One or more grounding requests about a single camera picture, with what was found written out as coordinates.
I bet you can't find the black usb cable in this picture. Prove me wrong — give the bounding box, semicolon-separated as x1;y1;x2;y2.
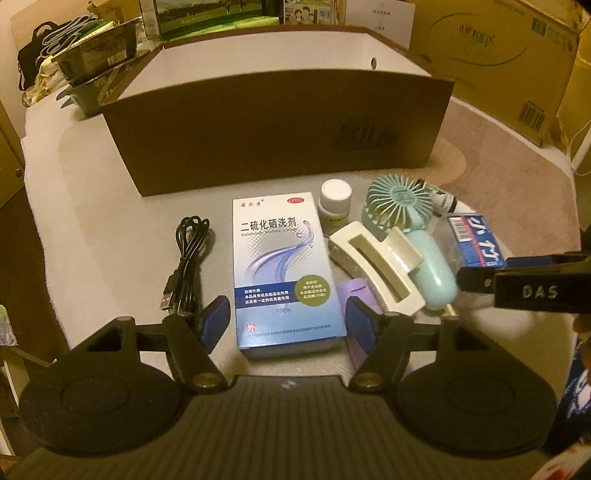
159;215;216;317

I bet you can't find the black bag with straps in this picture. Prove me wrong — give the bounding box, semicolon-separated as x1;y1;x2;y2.
17;14;99;92

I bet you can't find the green milk carton box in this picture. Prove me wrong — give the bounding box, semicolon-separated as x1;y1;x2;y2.
139;0;283;36

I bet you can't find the white printed box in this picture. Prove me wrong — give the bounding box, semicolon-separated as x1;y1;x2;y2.
345;0;416;49

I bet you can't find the cream white hair claw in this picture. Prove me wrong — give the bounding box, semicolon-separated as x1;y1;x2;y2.
328;221;426;316

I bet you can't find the small white pill bottle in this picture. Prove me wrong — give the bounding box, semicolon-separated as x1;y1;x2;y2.
318;179;353;236

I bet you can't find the mint green handheld fan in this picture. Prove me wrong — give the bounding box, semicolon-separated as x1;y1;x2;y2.
362;174;458;311

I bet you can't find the blue white medicine box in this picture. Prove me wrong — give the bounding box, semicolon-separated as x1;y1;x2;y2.
232;192;346;359

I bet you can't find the clear floss pick box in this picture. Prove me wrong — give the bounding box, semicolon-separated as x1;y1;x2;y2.
433;214;506;273

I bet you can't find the purple tube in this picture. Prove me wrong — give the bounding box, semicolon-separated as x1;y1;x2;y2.
337;278;383;369

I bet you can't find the brown open cardboard box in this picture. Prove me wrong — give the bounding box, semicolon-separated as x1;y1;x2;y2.
101;26;454;196

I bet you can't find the large tan cardboard carton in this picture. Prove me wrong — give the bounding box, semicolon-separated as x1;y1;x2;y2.
410;0;590;145

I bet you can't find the dark spray bottle white cap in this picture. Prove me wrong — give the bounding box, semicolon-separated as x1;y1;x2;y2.
417;179;474;217

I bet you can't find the dark plastic tray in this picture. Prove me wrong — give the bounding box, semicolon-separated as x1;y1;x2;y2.
54;18;147;117

